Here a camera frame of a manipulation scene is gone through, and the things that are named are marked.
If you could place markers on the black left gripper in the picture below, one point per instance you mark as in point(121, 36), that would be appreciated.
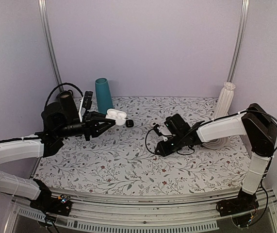
point(91, 125)

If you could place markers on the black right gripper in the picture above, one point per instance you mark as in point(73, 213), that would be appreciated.
point(163, 151)

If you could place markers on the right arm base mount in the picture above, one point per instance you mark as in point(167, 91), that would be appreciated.
point(242, 203)

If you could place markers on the teal tapered vase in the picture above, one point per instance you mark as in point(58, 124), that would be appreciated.
point(103, 95)

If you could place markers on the right metal frame post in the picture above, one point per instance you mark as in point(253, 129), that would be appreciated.
point(239, 39)

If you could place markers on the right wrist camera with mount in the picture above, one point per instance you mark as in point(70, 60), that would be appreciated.
point(159, 131)

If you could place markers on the white clip earbud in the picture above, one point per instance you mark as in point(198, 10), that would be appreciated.
point(137, 151)

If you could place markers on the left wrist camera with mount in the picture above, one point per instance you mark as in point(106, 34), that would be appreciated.
point(86, 103)

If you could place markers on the metal frame post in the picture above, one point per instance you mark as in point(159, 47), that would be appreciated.
point(239, 39)
point(47, 33)

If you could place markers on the white ribbed vase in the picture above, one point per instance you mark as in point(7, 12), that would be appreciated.
point(224, 100)

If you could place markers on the left metal frame post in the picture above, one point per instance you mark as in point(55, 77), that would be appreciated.
point(47, 33)

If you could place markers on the black earbud case left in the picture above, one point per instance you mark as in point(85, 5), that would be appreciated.
point(129, 123)

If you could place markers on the metal front rail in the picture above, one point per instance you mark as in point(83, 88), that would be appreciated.
point(186, 213)

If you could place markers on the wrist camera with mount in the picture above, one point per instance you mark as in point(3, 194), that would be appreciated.
point(159, 131)
point(86, 103)

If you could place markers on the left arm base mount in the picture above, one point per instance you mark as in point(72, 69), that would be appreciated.
point(60, 205)

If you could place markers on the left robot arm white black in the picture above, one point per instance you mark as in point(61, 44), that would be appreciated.
point(34, 146)

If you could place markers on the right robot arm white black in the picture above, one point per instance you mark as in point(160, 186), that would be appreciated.
point(259, 126)

